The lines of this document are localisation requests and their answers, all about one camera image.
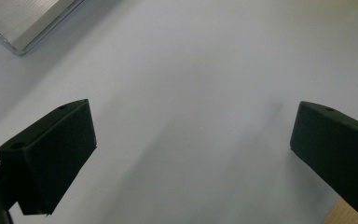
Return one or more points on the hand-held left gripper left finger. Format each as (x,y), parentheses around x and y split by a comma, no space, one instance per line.
(52,155)

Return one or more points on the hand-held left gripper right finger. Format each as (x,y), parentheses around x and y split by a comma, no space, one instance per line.
(338,149)

